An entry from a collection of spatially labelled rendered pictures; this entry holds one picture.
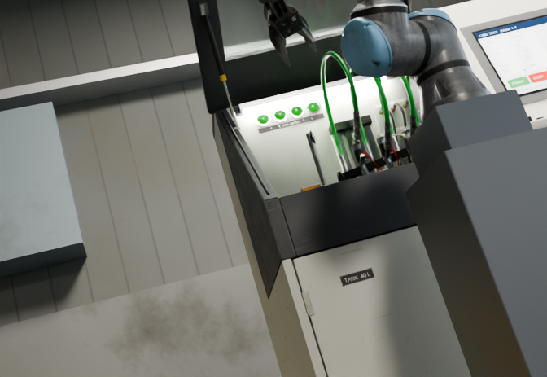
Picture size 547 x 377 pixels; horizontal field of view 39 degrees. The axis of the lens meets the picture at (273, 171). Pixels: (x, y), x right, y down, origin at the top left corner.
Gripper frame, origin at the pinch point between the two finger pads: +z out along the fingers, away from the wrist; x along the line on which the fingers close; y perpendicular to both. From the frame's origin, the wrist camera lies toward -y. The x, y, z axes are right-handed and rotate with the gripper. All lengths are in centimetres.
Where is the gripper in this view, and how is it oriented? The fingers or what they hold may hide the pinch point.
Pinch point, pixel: (300, 54)
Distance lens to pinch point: 212.7
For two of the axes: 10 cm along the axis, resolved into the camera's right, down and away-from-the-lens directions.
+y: 2.3, 3.7, -9.0
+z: 4.4, 7.8, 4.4
